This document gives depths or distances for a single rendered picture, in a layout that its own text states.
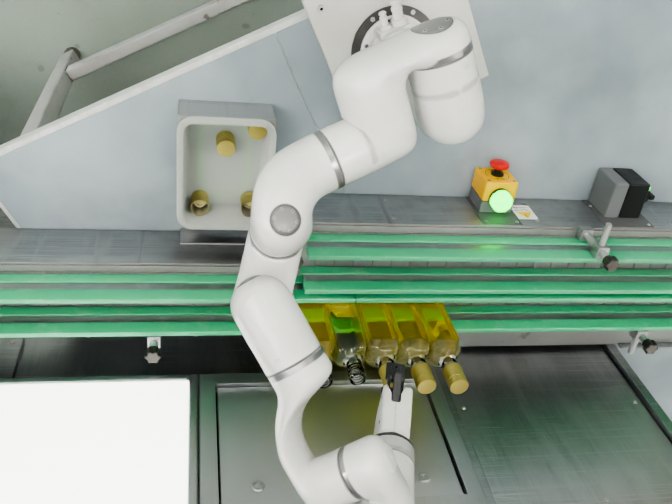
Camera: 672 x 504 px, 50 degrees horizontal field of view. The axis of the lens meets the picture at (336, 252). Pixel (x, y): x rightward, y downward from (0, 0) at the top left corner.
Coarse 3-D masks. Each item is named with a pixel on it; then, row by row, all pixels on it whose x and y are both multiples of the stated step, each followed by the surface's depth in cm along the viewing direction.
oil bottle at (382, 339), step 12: (360, 312) 135; (372, 312) 135; (384, 312) 135; (372, 324) 132; (384, 324) 132; (372, 336) 129; (384, 336) 129; (396, 336) 130; (372, 348) 127; (384, 348) 127; (396, 348) 128; (372, 360) 128; (396, 360) 129
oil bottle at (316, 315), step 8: (304, 304) 135; (312, 304) 135; (320, 304) 136; (304, 312) 133; (312, 312) 133; (320, 312) 133; (312, 320) 131; (320, 320) 131; (328, 320) 132; (312, 328) 129; (320, 328) 129; (328, 328) 130; (320, 336) 127; (328, 336) 128; (320, 344) 126; (328, 344) 126; (328, 352) 125
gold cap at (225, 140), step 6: (222, 132) 134; (228, 132) 134; (216, 138) 134; (222, 138) 131; (228, 138) 131; (234, 138) 135; (222, 144) 131; (228, 144) 131; (234, 144) 131; (222, 150) 131; (228, 150) 132; (234, 150) 132; (228, 156) 132
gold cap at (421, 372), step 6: (414, 366) 126; (420, 366) 125; (426, 366) 125; (414, 372) 125; (420, 372) 124; (426, 372) 124; (414, 378) 125; (420, 378) 123; (426, 378) 123; (432, 378) 123; (420, 384) 123; (426, 384) 123; (432, 384) 123; (420, 390) 123; (426, 390) 124; (432, 390) 124
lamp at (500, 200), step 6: (492, 192) 144; (498, 192) 143; (504, 192) 143; (492, 198) 143; (498, 198) 142; (504, 198) 142; (510, 198) 143; (492, 204) 143; (498, 204) 143; (504, 204) 143; (510, 204) 143; (498, 210) 144; (504, 210) 144
